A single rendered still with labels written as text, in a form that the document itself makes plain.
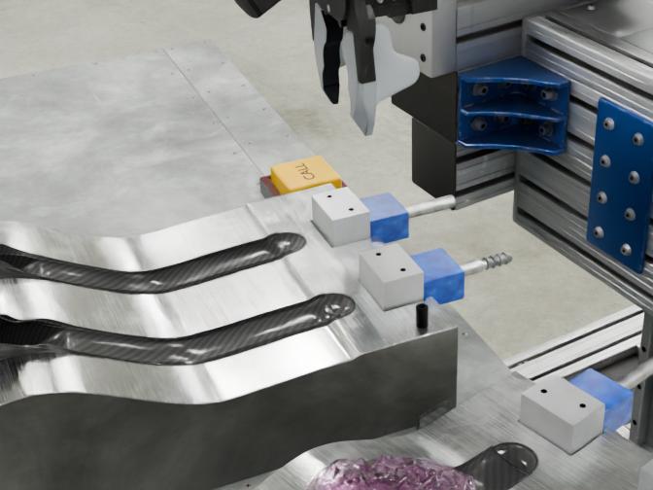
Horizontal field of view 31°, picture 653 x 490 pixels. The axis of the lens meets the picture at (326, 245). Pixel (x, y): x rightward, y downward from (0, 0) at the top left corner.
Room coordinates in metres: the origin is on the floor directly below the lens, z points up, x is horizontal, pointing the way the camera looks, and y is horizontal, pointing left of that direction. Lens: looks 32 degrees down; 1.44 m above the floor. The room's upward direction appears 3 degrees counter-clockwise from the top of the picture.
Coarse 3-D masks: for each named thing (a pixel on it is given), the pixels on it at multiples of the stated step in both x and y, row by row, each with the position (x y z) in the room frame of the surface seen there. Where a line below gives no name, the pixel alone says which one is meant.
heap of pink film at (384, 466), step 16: (336, 464) 0.57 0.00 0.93; (352, 464) 0.58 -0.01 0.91; (368, 464) 0.59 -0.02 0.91; (384, 464) 0.59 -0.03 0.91; (400, 464) 0.59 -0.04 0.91; (416, 464) 0.59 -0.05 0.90; (432, 464) 0.61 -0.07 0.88; (320, 480) 0.56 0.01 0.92; (336, 480) 0.55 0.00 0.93; (352, 480) 0.55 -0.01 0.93; (368, 480) 0.56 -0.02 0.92; (384, 480) 0.56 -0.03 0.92; (400, 480) 0.57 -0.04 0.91; (416, 480) 0.57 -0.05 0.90; (432, 480) 0.57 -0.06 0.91; (448, 480) 0.59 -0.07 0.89; (464, 480) 0.60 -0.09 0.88
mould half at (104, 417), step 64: (320, 192) 0.99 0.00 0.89; (64, 256) 0.86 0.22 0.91; (128, 256) 0.89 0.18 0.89; (192, 256) 0.89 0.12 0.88; (320, 256) 0.87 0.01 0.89; (64, 320) 0.75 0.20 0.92; (128, 320) 0.78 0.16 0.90; (192, 320) 0.80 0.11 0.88; (384, 320) 0.77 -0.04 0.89; (448, 320) 0.77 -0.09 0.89; (0, 384) 0.66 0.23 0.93; (64, 384) 0.66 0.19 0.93; (128, 384) 0.68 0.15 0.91; (192, 384) 0.71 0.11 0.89; (256, 384) 0.71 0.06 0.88; (320, 384) 0.72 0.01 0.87; (384, 384) 0.74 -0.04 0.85; (448, 384) 0.76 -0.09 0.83; (0, 448) 0.63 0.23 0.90; (64, 448) 0.65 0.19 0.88; (128, 448) 0.66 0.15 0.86; (192, 448) 0.68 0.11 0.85; (256, 448) 0.70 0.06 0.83
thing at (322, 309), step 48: (288, 240) 0.91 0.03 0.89; (96, 288) 0.82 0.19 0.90; (144, 288) 0.85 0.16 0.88; (0, 336) 0.72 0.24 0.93; (48, 336) 0.73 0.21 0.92; (96, 336) 0.74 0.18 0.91; (144, 336) 0.76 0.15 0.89; (192, 336) 0.77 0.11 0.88; (240, 336) 0.77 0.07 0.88; (288, 336) 0.76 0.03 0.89
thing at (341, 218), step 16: (336, 192) 0.94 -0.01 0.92; (352, 192) 0.93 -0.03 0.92; (384, 192) 0.95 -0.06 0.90; (320, 208) 0.91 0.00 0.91; (336, 208) 0.91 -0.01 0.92; (352, 208) 0.91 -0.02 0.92; (368, 208) 0.93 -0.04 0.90; (384, 208) 0.93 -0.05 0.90; (400, 208) 0.92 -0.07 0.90; (416, 208) 0.94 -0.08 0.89; (432, 208) 0.94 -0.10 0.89; (448, 208) 0.95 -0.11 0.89; (320, 224) 0.92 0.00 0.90; (336, 224) 0.89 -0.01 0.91; (352, 224) 0.89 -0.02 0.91; (368, 224) 0.90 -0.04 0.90; (384, 224) 0.91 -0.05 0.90; (400, 224) 0.92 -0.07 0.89; (336, 240) 0.89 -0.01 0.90; (352, 240) 0.89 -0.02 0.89; (384, 240) 0.91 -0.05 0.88
